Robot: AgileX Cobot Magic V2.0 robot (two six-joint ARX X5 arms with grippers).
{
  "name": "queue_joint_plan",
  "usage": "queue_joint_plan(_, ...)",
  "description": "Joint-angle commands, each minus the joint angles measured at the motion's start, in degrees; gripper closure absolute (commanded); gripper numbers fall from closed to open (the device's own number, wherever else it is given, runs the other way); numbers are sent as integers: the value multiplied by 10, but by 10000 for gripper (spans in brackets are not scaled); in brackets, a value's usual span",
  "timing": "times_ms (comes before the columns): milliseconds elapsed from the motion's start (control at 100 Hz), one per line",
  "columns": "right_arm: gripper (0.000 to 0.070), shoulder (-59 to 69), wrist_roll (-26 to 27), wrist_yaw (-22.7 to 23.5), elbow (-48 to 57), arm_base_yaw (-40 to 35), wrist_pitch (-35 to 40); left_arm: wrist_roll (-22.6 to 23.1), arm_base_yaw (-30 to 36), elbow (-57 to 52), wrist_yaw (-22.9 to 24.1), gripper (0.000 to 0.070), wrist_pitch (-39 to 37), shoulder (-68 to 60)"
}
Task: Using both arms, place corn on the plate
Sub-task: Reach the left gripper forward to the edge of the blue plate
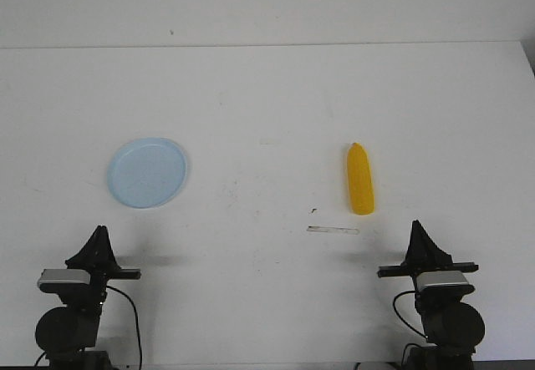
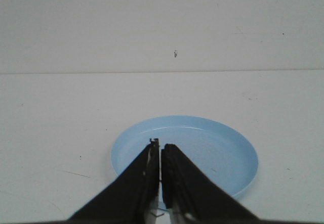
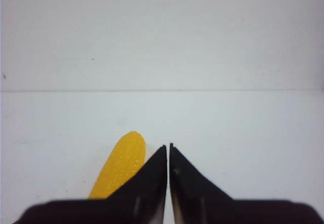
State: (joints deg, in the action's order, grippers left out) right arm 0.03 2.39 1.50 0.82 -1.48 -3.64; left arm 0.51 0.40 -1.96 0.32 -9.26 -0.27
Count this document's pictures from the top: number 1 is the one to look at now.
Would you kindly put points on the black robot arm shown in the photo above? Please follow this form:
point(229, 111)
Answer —
point(67, 335)
point(451, 328)

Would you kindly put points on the yellow corn cob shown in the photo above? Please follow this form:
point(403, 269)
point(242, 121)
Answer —
point(360, 184)

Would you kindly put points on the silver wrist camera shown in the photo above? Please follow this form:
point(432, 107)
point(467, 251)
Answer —
point(57, 280)
point(452, 280)

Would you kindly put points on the clear tape strip horizontal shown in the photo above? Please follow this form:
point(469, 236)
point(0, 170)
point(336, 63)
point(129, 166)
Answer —
point(334, 230)

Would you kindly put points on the light blue round plate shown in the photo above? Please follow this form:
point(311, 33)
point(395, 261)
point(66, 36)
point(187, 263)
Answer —
point(146, 173)

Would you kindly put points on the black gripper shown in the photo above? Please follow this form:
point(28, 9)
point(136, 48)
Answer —
point(88, 258)
point(422, 249)

